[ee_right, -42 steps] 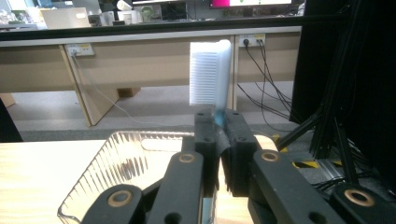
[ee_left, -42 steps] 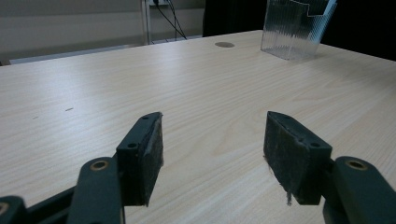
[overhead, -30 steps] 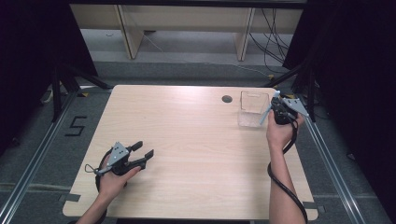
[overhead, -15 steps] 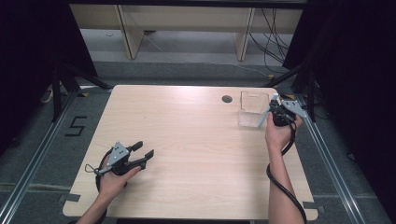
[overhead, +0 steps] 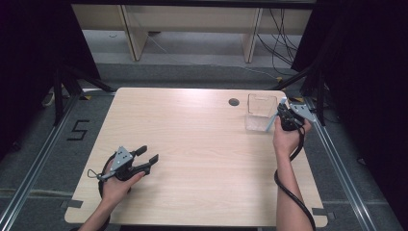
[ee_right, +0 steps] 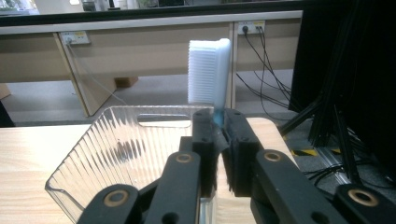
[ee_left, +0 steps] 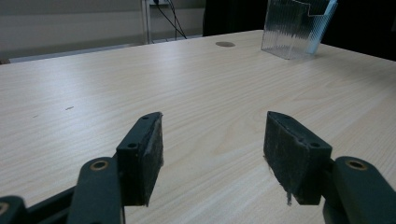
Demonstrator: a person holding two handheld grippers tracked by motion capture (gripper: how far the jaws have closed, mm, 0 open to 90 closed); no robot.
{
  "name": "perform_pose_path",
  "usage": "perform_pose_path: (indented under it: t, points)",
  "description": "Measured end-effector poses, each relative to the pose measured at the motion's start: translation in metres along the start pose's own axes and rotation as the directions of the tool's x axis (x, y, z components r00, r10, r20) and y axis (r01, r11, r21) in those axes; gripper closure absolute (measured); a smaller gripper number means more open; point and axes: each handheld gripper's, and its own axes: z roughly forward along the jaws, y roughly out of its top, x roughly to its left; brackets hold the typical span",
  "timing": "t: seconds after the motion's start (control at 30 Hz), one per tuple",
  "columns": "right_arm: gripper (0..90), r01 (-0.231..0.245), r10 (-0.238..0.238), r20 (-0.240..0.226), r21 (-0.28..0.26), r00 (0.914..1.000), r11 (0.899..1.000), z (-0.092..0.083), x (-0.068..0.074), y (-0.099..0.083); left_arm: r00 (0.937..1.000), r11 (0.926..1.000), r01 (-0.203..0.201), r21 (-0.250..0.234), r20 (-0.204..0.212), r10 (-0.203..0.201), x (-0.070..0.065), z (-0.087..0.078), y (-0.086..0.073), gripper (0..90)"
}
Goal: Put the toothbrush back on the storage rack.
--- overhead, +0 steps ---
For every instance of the person's left hand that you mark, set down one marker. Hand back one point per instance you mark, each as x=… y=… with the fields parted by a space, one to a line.
x=117 y=191

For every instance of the person's right hand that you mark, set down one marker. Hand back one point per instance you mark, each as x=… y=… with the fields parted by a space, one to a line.
x=287 y=142

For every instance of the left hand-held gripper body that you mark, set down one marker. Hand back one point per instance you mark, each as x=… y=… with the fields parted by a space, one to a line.
x=122 y=160

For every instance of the aluminium floor rail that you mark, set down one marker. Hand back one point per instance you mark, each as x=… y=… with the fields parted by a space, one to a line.
x=35 y=166
x=343 y=179

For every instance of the blue toothbrush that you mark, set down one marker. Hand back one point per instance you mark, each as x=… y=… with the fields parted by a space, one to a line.
x=272 y=120

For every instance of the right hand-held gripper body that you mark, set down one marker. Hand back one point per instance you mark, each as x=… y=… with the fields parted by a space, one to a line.
x=293 y=120

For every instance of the black metal stand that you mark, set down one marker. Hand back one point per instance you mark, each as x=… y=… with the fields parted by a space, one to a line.
x=72 y=85
x=316 y=85

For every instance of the black curtain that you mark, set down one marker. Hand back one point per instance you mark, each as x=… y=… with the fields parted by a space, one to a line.
x=35 y=64
x=365 y=96

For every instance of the clear plastic cup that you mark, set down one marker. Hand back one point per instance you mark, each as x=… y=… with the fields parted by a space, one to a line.
x=260 y=110

